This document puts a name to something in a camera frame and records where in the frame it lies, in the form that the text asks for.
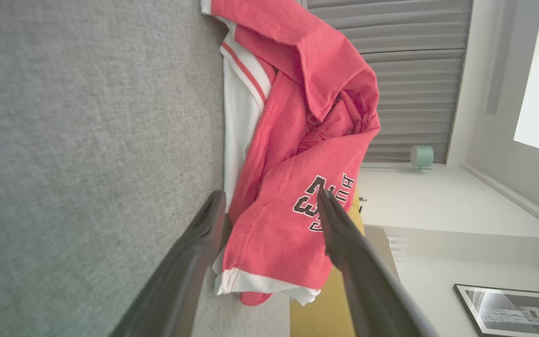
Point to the yellow armchair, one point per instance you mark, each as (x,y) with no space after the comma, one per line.
(316,313)

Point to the black framed picture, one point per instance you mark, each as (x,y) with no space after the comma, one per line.
(508,313)

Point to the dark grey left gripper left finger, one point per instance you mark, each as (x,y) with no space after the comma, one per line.
(176,290)

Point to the grey pleated curtain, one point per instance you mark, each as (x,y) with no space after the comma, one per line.
(405,70)

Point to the grey fabric sofa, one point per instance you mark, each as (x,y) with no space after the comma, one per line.
(87,140)

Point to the red shorts white trim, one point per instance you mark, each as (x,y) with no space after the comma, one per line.
(274,243)

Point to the red jersey shirt white sleeves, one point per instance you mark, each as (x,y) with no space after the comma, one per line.
(246,107)

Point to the mint green table lamp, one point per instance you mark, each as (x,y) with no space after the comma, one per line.
(421,157)

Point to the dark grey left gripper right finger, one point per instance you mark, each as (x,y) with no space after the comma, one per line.
(372,299)

